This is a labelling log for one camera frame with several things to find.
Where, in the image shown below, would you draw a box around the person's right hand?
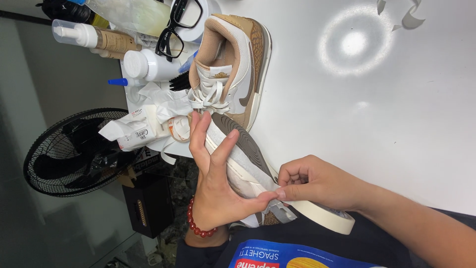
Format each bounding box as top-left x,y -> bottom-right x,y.
276,155 -> 369,213

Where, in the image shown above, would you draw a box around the person's left hand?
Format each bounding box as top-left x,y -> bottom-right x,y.
188,110 -> 279,233

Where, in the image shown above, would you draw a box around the cream masking tape roll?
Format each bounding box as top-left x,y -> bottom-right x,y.
283,200 -> 356,235

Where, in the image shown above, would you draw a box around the tan white sneaker with taped sole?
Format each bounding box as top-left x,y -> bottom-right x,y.
204,113 -> 299,228

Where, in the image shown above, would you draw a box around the black box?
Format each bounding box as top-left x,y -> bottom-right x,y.
121,174 -> 175,239

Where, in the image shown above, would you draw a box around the person's dark printed shirt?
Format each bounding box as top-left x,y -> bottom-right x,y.
175,208 -> 476,268

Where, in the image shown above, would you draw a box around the orange printed tape roll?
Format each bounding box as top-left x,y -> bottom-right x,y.
167,115 -> 191,143

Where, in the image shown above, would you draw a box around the white wet wipes pack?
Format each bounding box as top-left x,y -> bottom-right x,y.
98,105 -> 170,152

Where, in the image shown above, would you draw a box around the crumpled white tissue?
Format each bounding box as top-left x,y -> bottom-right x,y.
138,82 -> 194,124

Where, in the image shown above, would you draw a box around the black bristle brush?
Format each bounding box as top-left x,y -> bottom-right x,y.
169,70 -> 192,92

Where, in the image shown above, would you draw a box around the tan white laced sneaker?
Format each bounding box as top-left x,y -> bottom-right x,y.
187,14 -> 273,132

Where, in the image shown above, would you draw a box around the pale blue capped tube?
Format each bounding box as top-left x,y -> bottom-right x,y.
178,50 -> 199,74

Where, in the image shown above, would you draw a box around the white plastic bottle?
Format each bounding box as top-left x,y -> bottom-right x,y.
123,49 -> 183,82

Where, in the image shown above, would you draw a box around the small blue tipped bottle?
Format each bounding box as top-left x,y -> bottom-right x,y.
108,77 -> 148,88

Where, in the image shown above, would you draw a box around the black floor fan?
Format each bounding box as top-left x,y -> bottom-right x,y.
23,107 -> 146,197

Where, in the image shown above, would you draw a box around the black framed glasses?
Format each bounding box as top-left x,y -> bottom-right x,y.
155,0 -> 204,62

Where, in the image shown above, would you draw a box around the white round container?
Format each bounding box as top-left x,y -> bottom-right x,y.
181,0 -> 224,44

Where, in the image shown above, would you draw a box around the curled white paper scrap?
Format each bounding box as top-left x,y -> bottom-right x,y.
391,0 -> 426,32

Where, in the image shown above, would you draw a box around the foam pump bottle brown label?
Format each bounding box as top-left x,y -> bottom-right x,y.
52,19 -> 142,54

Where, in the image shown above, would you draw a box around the clear plastic spray bottle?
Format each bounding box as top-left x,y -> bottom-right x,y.
68,0 -> 172,37

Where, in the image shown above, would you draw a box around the black rounded object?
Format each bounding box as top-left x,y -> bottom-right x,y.
36,0 -> 92,24

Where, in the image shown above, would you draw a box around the red bead bracelet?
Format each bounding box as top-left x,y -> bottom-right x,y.
186,197 -> 218,238

